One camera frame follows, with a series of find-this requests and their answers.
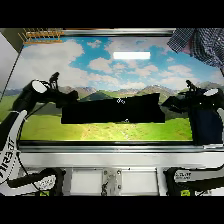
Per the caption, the black garment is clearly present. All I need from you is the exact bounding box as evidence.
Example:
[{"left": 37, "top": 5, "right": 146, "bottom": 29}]
[{"left": 60, "top": 92, "right": 167, "bottom": 125}]

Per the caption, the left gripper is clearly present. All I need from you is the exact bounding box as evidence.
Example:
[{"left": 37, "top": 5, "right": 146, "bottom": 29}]
[{"left": 54, "top": 89, "right": 80, "bottom": 109}]

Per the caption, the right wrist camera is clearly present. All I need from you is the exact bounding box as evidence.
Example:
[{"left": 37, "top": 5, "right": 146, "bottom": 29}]
[{"left": 185, "top": 79, "right": 198, "bottom": 98}]

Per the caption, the silver frame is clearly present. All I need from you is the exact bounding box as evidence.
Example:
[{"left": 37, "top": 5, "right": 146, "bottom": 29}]
[{"left": 13, "top": 28, "right": 224, "bottom": 197}]

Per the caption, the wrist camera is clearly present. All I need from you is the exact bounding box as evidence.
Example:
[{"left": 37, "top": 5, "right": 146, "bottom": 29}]
[
  {"left": 185, "top": 79, "right": 198, "bottom": 98},
  {"left": 48, "top": 71, "right": 61, "bottom": 92}
]

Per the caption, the dark blue garment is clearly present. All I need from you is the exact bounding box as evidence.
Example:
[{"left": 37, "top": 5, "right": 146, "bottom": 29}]
[{"left": 188, "top": 107, "right": 224, "bottom": 147}]

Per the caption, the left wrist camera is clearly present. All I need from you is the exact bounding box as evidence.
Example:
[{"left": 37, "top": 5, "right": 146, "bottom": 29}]
[{"left": 48, "top": 71, "right": 61, "bottom": 92}]

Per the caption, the brown clothes hanger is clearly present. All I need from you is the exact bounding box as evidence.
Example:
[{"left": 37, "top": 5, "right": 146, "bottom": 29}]
[
  {"left": 18, "top": 35, "right": 64, "bottom": 46},
  {"left": 21, "top": 28, "right": 65, "bottom": 39}
]

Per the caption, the checked shirt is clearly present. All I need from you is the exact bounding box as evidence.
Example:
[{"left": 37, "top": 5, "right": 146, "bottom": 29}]
[{"left": 166, "top": 28, "right": 224, "bottom": 70}]

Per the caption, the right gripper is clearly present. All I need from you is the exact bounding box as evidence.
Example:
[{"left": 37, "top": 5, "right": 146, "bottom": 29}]
[{"left": 161, "top": 94, "right": 193, "bottom": 115}]

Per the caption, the pink garment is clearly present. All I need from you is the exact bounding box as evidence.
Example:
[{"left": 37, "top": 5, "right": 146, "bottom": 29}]
[{"left": 180, "top": 39, "right": 193, "bottom": 55}]

